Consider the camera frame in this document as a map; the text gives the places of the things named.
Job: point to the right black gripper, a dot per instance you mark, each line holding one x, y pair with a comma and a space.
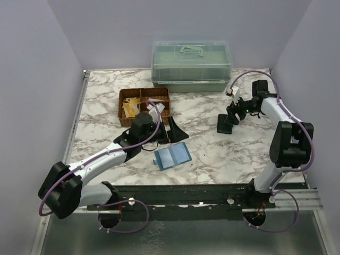
231, 118

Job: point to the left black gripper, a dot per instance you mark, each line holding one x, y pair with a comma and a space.
175, 134

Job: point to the black leather card holder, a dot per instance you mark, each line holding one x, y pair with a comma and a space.
222, 126

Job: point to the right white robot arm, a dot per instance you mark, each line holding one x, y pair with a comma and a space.
290, 147

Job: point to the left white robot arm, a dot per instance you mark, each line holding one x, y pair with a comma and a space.
66, 187

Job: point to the blue plastic card sleeve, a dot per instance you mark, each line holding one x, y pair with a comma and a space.
172, 156

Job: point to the gold cards in tray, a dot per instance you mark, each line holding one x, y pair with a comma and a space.
131, 107

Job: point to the brown wicker divided tray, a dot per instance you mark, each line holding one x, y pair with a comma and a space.
143, 94

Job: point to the green clear-lid storage box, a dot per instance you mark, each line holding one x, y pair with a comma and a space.
191, 66

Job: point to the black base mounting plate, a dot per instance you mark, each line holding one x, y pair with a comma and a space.
186, 202

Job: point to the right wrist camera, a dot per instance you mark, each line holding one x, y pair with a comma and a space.
234, 93

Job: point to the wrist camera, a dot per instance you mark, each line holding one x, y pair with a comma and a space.
152, 111
234, 93

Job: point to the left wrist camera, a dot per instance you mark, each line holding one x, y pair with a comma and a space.
152, 111

